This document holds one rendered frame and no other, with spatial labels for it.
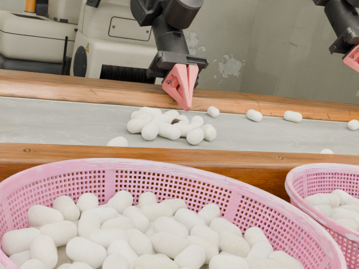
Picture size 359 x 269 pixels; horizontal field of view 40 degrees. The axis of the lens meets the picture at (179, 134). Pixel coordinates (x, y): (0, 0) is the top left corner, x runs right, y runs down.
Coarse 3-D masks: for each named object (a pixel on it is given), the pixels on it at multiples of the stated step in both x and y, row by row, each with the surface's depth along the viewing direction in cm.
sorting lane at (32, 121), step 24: (0, 120) 65; (24, 120) 67; (48, 120) 69; (72, 120) 72; (96, 120) 74; (120, 120) 77; (216, 120) 89; (240, 120) 93; (264, 120) 97; (312, 120) 105; (72, 144) 61; (96, 144) 62; (144, 144) 66; (168, 144) 68; (216, 144) 73; (240, 144) 75; (264, 144) 78; (288, 144) 81; (312, 144) 84; (336, 144) 87
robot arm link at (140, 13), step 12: (132, 0) 97; (168, 0) 91; (180, 0) 87; (192, 0) 89; (132, 12) 98; (144, 12) 94; (156, 12) 95; (168, 12) 90; (180, 12) 89; (192, 12) 89; (144, 24) 96; (180, 24) 91
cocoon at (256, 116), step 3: (249, 111) 94; (252, 111) 94; (255, 111) 94; (246, 114) 95; (249, 114) 94; (252, 114) 93; (255, 114) 93; (258, 114) 93; (261, 114) 93; (249, 117) 94; (252, 117) 93; (255, 117) 93; (258, 117) 93; (261, 117) 93; (255, 120) 93; (258, 120) 93
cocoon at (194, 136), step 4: (196, 128) 71; (188, 132) 70; (192, 132) 69; (196, 132) 69; (200, 132) 70; (188, 136) 69; (192, 136) 69; (196, 136) 69; (200, 136) 70; (188, 140) 70; (192, 140) 69; (196, 140) 69; (200, 140) 70; (192, 144) 70; (196, 144) 70
